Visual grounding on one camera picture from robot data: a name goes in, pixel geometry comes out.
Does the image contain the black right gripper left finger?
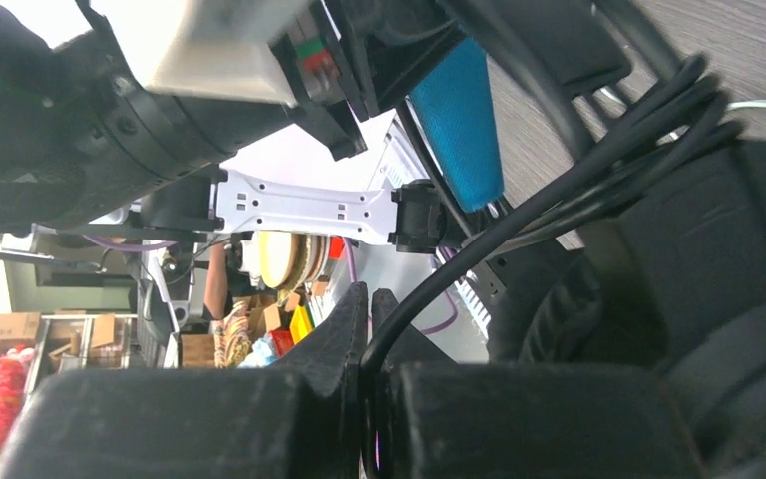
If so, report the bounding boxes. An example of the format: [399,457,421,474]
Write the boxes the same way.
[0,282,369,478]

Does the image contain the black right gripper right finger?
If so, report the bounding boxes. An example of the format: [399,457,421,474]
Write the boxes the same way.
[370,287,708,479]

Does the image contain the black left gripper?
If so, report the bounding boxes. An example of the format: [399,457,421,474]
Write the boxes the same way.
[272,1,465,161]

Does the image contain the black headphone cable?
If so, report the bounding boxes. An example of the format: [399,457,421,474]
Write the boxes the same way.
[356,52,748,479]

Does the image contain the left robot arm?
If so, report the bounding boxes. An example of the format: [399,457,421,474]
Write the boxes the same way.
[0,1,463,252]

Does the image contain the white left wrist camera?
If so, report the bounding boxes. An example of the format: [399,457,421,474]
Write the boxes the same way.
[89,0,311,107]

